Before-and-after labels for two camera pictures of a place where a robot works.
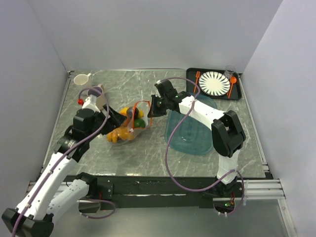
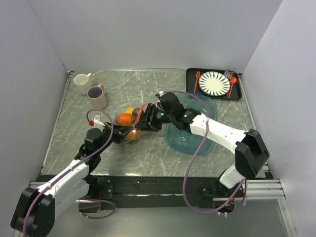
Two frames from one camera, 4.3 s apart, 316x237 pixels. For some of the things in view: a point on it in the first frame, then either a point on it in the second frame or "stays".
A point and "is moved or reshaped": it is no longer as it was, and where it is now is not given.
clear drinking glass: [229, 71] stays
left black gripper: [115, 120] → [120, 132]
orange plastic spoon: [233, 80] stays
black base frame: [155, 191] stays
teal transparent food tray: [193, 137] stays
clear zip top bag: [139, 121] is moved or reshaped
